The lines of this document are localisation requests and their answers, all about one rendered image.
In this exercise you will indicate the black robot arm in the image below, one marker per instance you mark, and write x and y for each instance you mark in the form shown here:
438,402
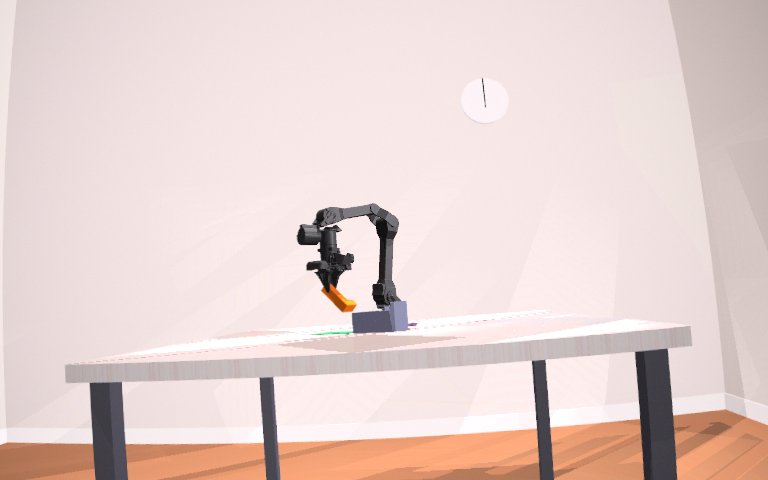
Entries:
384,291

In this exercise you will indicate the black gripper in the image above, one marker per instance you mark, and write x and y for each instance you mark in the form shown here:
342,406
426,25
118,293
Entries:
328,273

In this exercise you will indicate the orange l-shaped part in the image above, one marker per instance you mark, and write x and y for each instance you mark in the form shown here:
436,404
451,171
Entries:
338,300

